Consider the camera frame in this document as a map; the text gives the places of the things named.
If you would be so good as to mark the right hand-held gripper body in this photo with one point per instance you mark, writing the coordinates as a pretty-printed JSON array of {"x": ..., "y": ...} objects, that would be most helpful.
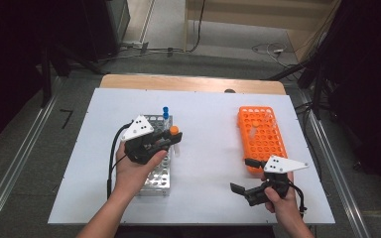
[{"x": 284, "y": 164}]

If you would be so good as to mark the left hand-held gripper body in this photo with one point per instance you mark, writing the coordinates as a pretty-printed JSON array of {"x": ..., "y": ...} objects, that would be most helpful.
[{"x": 139, "y": 129}]

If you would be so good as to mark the orange-capped test tube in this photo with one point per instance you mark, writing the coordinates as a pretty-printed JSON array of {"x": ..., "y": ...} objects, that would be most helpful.
[
  {"x": 174, "y": 130},
  {"x": 255, "y": 124}
]

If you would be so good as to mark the orange plastic test tube rack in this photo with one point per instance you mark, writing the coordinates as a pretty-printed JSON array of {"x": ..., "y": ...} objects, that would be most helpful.
[{"x": 261, "y": 145}]

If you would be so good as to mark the metal test tube rack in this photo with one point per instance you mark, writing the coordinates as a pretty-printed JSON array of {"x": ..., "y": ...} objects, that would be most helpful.
[{"x": 160, "y": 181}]

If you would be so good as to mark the person's right hand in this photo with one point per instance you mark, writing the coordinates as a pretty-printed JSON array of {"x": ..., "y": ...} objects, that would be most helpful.
[{"x": 284, "y": 205}]

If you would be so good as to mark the person's left hand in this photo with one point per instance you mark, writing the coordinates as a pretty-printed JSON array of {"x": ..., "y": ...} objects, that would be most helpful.
[{"x": 132, "y": 178}]

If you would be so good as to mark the white table sheet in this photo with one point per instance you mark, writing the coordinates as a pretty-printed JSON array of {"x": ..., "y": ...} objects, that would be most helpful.
[{"x": 205, "y": 172}]

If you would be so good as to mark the person's dark clothing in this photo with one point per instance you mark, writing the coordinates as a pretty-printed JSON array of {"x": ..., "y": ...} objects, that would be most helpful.
[{"x": 195, "y": 233}]

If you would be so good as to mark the black metal stand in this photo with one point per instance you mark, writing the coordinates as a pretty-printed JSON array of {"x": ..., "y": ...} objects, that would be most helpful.
[
  {"x": 46, "y": 76},
  {"x": 317, "y": 86}
]

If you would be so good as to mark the dark cabinet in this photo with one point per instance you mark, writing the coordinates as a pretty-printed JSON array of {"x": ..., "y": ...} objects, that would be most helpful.
[{"x": 102, "y": 26}]

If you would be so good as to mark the dark curtain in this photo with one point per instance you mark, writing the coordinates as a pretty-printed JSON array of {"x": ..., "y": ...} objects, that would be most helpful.
[
  {"x": 370, "y": 82},
  {"x": 3, "y": 66}
]

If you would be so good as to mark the light wooden panel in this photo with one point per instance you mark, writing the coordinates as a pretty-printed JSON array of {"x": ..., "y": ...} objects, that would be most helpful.
[{"x": 261, "y": 15}]

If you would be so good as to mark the metal floor rail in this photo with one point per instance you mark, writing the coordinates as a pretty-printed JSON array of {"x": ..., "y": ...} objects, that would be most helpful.
[
  {"x": 13, "y": 165},
  {"x": 337, "y": 165}
]

